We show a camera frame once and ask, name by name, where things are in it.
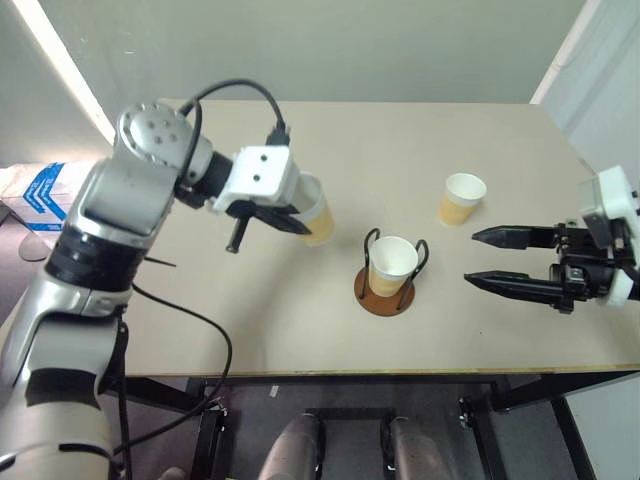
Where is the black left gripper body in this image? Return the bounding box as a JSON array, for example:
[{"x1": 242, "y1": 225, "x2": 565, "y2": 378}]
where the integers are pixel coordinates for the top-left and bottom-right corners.
[{"x1": 225, "y1": 200, "x2": 302, "y2": 224}]

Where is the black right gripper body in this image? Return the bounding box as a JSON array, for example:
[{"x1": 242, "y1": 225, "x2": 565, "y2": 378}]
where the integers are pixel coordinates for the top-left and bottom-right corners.
[{"x1": 547, "y1": 218, "x2": 627, "y2": 315}]

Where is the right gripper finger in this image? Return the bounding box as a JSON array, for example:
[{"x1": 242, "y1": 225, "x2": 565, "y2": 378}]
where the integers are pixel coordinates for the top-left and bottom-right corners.
[
  {"x1": 471, "y1": 224, "x2": 562, "y2": 252},
  {"x1": 463, "y1": 269, "x2": 567, "y2": 307}
]

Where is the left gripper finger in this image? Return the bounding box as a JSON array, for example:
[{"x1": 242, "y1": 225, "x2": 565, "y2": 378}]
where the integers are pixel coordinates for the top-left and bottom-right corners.
[
  {"x1": 257, "y1": 208, "x2": 313, "y2": 237},
  {"x1": 224, "y1": 217, "x2": 250, "y2": 254}
]

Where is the brown white paper cup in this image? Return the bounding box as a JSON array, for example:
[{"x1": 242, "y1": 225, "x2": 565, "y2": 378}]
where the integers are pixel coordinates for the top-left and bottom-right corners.
[
  {"x1": 297, "y1": 171, "x2": 336, "y2": 248},
  {"x1": 437, "y1": 172, "x2": 489, "y2": 228},
  {"x1": 368, "y1": 235, "x2": 420, "y2": 298}
]

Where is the dark rounded robot leg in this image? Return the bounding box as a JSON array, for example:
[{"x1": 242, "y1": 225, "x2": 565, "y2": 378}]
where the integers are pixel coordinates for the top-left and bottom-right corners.
[
  {"x1": 261, "y1": 414, "x2": 322, "y2": 480},
  {"x1": 388, "y1": 416, "x2": 454, "y2": 480}
]

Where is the blue white cardboard box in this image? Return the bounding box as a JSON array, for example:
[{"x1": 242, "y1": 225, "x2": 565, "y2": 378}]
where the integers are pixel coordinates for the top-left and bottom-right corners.
[{"x1": 0, "y1": 160, "x2": 97, "y2": 237}]

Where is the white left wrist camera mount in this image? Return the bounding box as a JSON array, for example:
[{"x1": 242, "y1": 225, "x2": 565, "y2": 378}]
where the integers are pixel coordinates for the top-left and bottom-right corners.
[{"x1": 208, "y1": 144, "x2": 301, "y2": 217}]

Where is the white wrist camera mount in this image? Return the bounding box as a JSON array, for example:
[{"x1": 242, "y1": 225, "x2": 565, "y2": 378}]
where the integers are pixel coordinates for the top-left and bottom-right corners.
[
  {"x1": 208, "y1": 144, "x2": 301, "y2": 217},
  {"x1": 578, "y1": 164, "x2": 640, "y2": 307}
]

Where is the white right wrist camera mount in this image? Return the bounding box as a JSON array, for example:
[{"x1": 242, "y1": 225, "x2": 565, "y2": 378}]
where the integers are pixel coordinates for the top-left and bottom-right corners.
[{"x1": 578, "y1": 164, "x2": 640, "y2": 307}]

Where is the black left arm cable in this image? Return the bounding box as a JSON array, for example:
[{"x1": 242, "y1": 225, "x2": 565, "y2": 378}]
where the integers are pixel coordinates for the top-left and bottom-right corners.
[{"x1": 110, "y1": 282, "x2": 234, "y2": 457}]

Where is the black metal table frame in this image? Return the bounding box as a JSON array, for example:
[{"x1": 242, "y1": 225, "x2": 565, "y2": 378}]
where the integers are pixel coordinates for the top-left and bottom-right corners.
[{"x1": 97, "y1": 370, "x2": 640, "y2": 480}]

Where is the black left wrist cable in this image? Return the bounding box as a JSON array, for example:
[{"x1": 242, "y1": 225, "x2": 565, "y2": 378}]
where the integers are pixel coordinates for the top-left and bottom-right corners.
[{"x1": 178, "y1": 78, "x2": 294, "y2": 174}]

